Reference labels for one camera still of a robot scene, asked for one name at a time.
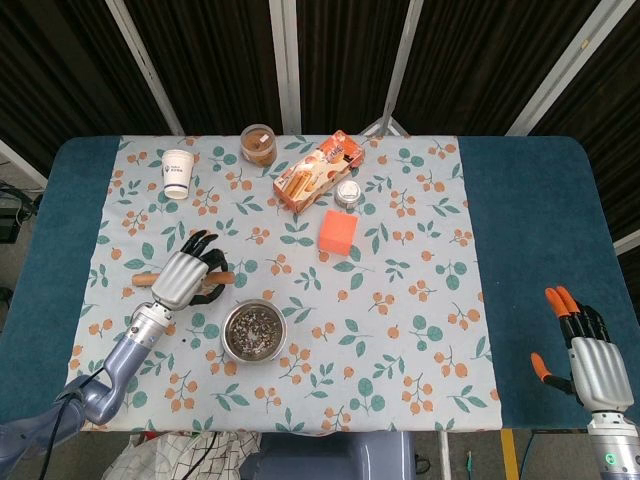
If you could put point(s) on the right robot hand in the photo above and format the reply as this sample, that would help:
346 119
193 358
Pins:
600 372

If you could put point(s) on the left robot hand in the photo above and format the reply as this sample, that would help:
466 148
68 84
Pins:
177 280

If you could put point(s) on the wooden stick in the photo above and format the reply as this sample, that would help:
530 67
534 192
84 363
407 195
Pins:
142 279

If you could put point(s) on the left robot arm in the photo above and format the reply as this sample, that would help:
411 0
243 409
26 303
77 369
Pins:
122 360

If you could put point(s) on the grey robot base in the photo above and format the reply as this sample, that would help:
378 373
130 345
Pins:
325 457

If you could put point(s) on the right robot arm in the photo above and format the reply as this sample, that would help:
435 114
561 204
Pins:
615 445

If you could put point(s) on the steel bowl with granules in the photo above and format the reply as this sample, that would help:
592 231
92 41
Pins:
253 331

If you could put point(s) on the white paper cup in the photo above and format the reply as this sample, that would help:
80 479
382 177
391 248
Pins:
177 172

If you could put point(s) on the clear plastic snack jar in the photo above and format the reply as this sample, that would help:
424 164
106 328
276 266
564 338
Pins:
258 146

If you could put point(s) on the orange cube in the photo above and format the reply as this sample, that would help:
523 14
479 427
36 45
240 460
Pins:
337 232

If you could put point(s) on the orange biscuit box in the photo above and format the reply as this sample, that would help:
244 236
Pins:
315 172

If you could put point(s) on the blue table cover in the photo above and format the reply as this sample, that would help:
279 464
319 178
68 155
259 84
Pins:
530 210

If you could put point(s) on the white table leg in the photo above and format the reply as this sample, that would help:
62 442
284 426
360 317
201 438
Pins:
444 457

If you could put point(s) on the black power box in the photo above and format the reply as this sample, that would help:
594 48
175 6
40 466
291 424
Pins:
9 224

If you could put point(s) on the white checkered cloth bag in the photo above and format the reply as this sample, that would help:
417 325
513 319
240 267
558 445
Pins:
165 457

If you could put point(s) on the small round clear tin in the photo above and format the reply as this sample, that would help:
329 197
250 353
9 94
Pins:
347 194

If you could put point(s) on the floral fruit print tablecloth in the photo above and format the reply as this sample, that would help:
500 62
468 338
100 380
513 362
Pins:
400 300

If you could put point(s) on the white partition post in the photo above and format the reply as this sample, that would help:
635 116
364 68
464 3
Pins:
286 65
22 160
627 245
400 65
145 65
560 70

